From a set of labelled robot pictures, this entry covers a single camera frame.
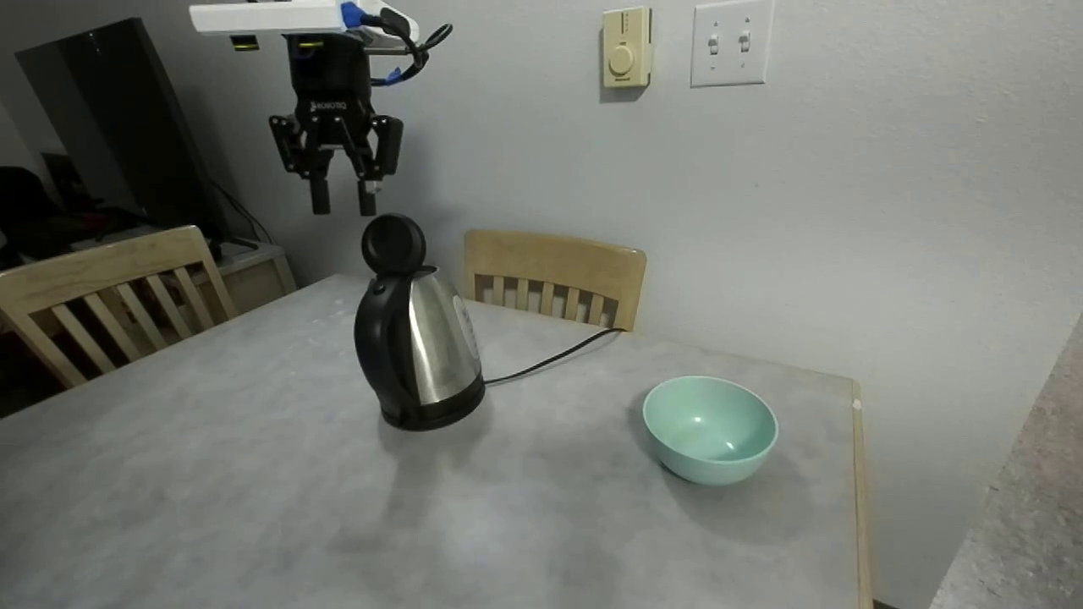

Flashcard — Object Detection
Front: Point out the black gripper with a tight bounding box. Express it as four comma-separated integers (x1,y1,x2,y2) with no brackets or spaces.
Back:
270,34,403,217

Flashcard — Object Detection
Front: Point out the stainless steel black kettle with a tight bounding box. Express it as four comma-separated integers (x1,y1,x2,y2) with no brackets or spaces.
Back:
355,214,483,430

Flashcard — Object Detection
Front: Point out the dark shelf unit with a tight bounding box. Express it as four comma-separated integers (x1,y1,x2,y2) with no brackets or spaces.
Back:
17,16,228,248

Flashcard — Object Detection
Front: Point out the wooden chair behind table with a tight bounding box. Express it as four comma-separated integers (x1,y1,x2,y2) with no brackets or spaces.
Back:
463,230,647,332

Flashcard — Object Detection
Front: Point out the wooden chair at left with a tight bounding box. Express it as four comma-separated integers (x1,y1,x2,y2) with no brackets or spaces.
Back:
0,224,236,390

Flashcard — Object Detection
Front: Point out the mint green bowl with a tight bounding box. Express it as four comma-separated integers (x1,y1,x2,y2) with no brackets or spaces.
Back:
640,374,780,486

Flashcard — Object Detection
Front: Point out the grey speckled countertop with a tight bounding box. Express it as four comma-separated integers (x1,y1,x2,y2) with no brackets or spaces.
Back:
932,321,1083,609

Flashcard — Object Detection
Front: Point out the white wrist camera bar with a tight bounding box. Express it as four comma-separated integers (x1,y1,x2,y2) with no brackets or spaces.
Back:
190,0,388,34

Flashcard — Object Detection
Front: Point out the black kettle power cord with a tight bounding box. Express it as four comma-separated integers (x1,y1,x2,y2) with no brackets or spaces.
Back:
482,325,628,387

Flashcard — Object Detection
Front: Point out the beige wall thermostat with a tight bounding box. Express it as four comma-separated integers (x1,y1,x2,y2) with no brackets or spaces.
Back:
604,8,654,88

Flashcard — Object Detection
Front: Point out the white double light switch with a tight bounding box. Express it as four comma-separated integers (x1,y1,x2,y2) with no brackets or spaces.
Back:
691,0,771,88

